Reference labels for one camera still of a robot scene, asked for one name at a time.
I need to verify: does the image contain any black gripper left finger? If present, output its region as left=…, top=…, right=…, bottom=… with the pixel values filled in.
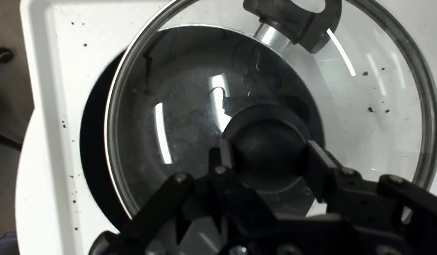
left=90, top=138, right=278, bottom=255

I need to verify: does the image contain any glass lid with black knob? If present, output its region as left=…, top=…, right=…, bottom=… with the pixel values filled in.
left=104, top=0, right=437, bottom=224

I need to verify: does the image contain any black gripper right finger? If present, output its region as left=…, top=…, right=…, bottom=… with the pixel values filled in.
left=305, top=139, right=437, bottom=230

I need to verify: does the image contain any black pot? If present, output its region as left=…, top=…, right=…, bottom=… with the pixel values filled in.
left=80, top=0, right=346, bottom=234

